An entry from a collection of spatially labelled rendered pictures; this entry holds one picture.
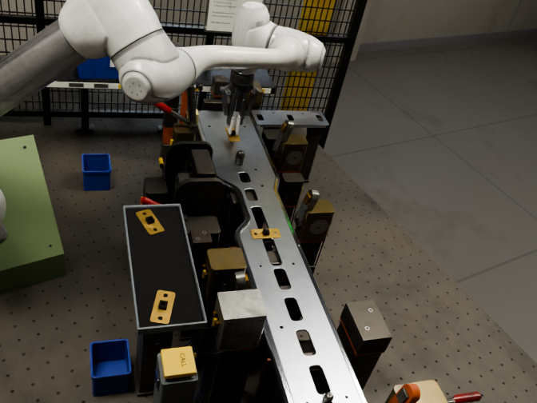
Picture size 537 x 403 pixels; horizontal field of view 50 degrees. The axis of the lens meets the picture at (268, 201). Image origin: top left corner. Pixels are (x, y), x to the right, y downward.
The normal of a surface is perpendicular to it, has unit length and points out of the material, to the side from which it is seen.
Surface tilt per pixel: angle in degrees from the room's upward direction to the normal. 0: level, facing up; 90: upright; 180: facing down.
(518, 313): 0
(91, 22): 77
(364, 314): 0
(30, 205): 47
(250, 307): 0
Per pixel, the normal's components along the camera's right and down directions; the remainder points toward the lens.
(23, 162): 0.51, -0.07
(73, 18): -0.36, 0.22
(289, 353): 0.18, -0.76
